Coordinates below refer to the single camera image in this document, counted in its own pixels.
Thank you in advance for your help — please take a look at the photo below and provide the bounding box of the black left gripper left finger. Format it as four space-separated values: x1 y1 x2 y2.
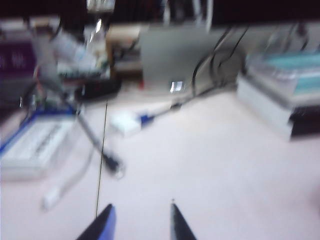
74 203 117 240

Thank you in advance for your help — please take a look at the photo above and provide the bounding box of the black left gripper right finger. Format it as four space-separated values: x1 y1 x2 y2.
169 202 199 240

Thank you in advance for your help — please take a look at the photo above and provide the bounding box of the white box with blue edge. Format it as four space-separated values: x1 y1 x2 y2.
0 111 79 181

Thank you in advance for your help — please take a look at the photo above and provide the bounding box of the white adapter box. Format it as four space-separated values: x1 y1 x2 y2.
109 112 141 138

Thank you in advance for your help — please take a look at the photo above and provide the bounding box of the black flat device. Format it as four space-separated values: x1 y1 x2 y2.
74 78 124 101

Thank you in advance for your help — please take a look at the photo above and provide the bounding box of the dark navy book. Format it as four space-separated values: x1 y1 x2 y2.
288 104 320 138

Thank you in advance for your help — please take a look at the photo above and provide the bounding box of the stack of books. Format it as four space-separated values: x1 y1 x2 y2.
138 22 251 98

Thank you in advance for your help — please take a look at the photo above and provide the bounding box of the white printed bottle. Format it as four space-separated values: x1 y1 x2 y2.
50 31 101 73

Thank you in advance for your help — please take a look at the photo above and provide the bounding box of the silver computer purple screen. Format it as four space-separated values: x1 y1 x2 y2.
0 19 41 106

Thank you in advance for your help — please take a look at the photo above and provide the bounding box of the wooden cabinet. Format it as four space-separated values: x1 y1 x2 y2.
105 24 145 80

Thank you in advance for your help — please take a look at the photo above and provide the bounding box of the teal book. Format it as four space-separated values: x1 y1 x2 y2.
239 67 320 106

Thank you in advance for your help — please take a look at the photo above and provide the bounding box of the black monitor thin bezel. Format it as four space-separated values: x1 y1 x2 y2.
0 0 88 19

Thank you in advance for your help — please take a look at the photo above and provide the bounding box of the black AOC monitor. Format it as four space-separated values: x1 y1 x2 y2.
109 0 320 26

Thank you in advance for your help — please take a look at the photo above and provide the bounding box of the white cable with plug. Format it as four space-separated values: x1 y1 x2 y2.
40 146 96 213

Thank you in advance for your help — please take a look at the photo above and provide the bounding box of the grey cable with black plug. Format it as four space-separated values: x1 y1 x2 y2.
74 106 126 180

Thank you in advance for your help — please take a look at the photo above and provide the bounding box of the thin black wire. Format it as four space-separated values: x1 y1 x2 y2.
95 101 109 219

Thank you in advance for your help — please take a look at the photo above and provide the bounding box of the black looped cable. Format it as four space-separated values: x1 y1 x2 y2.
191 26 236 98
211 26 251 89

